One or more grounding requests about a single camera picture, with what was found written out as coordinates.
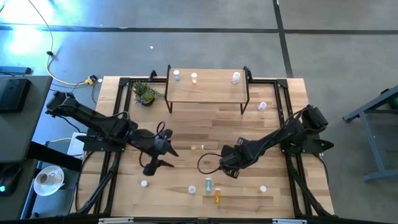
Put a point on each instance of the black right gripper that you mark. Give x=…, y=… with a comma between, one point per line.
x=233, y=157

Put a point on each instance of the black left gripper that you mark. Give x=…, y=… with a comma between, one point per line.
x=155, y=146

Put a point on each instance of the pale yellow pill bottle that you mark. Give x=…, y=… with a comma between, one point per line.
x=197, y=147
x=194, y=77

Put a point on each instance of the purplish pill bottle white cap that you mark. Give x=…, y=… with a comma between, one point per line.
x=144, y=183

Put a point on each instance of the orange pill bottle white cap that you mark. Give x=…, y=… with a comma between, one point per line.
x=263, y=188
x=217, y=196

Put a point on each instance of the blue pill bottle white cap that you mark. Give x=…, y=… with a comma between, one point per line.
x=176, y=74
x=208, y=185

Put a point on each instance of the clear wide-mouth bottle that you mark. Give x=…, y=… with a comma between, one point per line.
x=235, y=77

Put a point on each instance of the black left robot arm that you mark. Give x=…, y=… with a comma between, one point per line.
x=93, y=119

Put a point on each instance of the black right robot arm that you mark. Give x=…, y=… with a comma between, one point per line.
x=273, y=137

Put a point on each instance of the potted green succulent plant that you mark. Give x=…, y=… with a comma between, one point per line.
x=145, y=95

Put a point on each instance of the white paper sheet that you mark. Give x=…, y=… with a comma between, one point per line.
x=74, y=146

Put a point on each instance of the black beam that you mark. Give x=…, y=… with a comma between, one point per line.
x=53, y=155

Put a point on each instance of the white bowl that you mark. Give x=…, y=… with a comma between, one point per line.
x=54, y=183

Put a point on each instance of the grey desk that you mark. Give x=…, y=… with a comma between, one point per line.
x=21, y=130

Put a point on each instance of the black computer mouse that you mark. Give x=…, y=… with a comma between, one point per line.
x=7, y=182

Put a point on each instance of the black box device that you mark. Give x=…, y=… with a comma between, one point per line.
x=12, y=95

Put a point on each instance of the dark flat device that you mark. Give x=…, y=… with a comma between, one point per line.
x=15, y=70

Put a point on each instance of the green object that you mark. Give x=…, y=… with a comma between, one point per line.
x=395, y=103

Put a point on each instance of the silver bracket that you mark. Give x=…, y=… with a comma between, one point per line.
x=289, y=221
x=115, y=221

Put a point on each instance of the wooden shelf black metal frame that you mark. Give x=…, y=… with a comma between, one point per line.
x=208, y=90

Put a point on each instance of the black aluminium rig frame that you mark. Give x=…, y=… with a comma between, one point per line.
x=282, y=82

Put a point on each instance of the grey metal table frame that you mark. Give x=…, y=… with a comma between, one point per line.
x=372, y=144

